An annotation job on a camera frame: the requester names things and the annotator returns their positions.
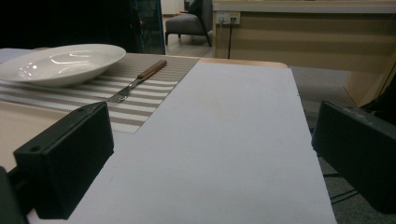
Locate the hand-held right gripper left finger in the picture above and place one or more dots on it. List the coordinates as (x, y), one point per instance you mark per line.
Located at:
(68, 161)

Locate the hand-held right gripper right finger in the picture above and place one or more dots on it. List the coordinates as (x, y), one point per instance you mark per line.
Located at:
(358, 155)

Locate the white plate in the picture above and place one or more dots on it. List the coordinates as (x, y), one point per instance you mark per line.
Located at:
(62, 67)

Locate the striped placemat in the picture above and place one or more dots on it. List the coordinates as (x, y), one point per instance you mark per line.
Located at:
(140, 105)

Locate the light blue table mat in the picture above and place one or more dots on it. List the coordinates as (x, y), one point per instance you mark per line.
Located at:
(9, 54)

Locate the wooden counter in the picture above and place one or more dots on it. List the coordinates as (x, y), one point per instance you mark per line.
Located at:
(311, 40)

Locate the white paper sheet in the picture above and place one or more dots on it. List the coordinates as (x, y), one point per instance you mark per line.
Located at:
(218, 140)

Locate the grey armchair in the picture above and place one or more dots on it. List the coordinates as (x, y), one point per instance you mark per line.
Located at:
(186, 23)

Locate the wall socket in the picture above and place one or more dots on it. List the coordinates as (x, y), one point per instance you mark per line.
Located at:
(228, 17)

